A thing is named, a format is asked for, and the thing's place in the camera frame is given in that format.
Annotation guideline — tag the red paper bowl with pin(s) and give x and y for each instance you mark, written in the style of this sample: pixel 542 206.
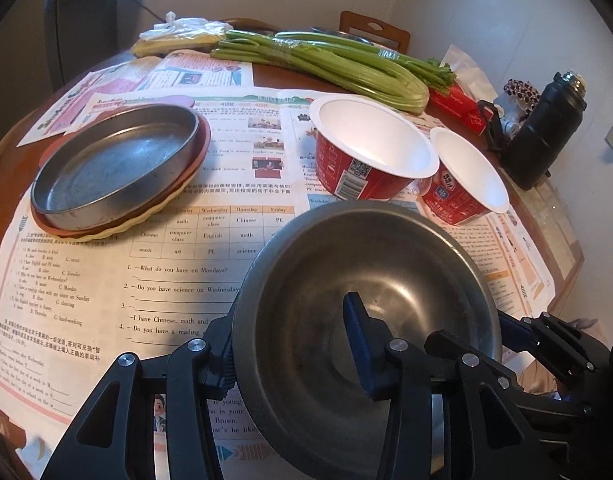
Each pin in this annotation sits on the red paper bowl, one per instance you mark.
pixel 466 170
pixel 371 130

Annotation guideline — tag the large steel bowl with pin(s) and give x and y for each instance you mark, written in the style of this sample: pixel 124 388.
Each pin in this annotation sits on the large steel bowl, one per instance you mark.
pixel 311 285

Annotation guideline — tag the black thermos flask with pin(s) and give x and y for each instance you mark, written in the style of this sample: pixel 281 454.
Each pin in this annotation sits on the black thermos flask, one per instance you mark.
pixel 541 135

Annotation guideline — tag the white plastic bag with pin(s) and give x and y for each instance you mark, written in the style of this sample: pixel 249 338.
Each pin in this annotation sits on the white plastic bag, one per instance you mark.
pixel 469 67

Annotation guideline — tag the curved back wooden chair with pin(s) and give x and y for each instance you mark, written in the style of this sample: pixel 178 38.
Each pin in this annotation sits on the curved back wooden chair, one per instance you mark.
pixel 251 24

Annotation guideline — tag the brown dotted pouch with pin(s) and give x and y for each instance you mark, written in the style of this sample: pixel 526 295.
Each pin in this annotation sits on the brown dotted pouch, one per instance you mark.
pixel 521 94

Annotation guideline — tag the orange plastic plate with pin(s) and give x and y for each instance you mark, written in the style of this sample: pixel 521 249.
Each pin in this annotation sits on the orange plastic plate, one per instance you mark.
pixel 202 142

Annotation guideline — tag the red tissue box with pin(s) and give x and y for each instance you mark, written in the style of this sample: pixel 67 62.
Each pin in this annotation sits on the red tissue box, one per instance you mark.
pixel 461 107

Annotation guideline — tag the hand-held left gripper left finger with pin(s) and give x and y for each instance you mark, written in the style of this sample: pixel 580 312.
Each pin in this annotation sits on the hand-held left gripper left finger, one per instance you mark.
pixel 211 355

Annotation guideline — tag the newspaper with arrow border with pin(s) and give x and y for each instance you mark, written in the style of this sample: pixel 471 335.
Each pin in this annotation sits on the newspaper with arrow border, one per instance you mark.
pixel 86 285

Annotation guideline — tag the pink printed newspaper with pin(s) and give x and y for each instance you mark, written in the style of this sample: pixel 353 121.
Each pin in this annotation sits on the pink printed newspaper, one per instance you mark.
pixel 136 80

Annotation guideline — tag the shallow steel plate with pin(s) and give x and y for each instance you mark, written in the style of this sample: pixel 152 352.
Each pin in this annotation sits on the shallow steel plate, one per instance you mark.
pixel 116 165

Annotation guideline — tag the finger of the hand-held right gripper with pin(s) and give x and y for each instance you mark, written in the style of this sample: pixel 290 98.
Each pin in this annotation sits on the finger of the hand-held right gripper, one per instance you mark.
pixel 561 345
pixel 449 342

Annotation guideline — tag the dark grey refrigerator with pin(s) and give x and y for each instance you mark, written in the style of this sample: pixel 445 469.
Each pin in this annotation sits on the dark grey refrigerator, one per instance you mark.
pixel 66 20

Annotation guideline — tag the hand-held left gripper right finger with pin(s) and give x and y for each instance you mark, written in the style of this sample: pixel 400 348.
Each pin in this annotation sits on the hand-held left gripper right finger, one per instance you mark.
pixel 359 340

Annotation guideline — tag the small steel bowl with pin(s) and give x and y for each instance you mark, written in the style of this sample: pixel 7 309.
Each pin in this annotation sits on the small steel bowl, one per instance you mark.
pixel 344 35

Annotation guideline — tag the celery bunch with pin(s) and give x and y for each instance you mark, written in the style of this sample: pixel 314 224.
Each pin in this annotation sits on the celery bunch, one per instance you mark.
pixel 336 65

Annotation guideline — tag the newspaper sheet with cartoon figures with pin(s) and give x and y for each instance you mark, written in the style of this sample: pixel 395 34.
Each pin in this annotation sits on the newspaper sheet with cartoon figures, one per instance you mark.
pixel 523 250

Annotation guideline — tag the clear bag of yellow food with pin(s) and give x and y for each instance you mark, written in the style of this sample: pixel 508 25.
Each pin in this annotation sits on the clear bag of yellow food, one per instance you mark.
pixel 181 40

